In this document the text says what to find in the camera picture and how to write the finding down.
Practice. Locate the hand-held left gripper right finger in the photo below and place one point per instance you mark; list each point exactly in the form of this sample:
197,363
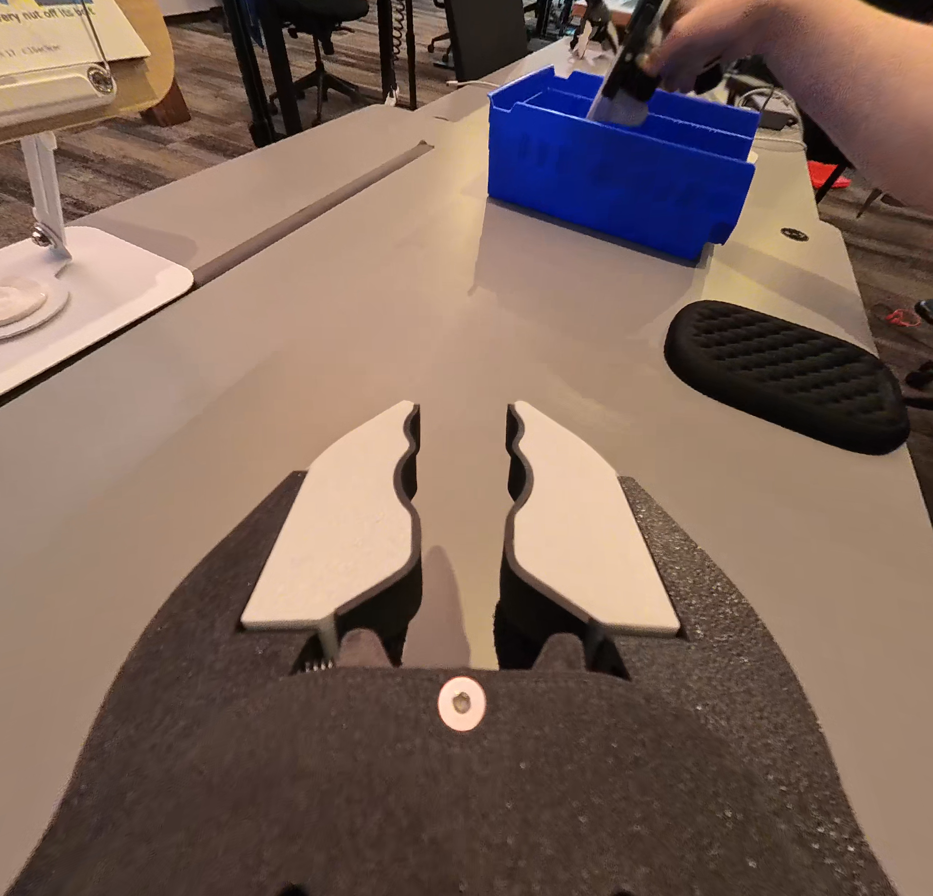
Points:
583,539

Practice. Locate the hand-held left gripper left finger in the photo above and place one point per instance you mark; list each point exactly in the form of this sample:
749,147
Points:
342,531

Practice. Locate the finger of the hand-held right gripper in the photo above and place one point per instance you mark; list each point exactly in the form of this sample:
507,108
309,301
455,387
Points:
619,112

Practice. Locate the blue plastic bin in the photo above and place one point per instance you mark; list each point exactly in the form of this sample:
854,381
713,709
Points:
619,182

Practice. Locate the person's right forearm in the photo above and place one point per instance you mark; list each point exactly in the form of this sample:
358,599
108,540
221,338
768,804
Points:
860,87

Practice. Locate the person's right hand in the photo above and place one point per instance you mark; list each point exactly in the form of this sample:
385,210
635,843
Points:
714,29

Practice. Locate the small black tripod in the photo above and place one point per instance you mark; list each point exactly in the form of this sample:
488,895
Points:
598,29

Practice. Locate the dark divider panel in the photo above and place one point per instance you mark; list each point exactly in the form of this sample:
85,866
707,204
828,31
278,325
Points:
481,14

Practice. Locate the black desk grommet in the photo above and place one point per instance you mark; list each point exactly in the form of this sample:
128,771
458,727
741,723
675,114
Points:
794,234

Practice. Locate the red floor object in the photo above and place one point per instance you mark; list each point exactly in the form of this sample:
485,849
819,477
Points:
831,178

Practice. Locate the black mesh wrist rest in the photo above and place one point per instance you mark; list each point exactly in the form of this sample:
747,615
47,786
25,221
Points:
787,378

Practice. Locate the black office chair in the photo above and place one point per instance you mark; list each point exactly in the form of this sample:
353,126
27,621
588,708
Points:
321,7

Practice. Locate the white stand base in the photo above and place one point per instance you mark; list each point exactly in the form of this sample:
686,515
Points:
95,284

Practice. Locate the black tripod stand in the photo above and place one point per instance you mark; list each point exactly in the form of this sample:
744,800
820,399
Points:
244,58

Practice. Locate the wooden board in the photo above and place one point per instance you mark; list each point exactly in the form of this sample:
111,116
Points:
146,29

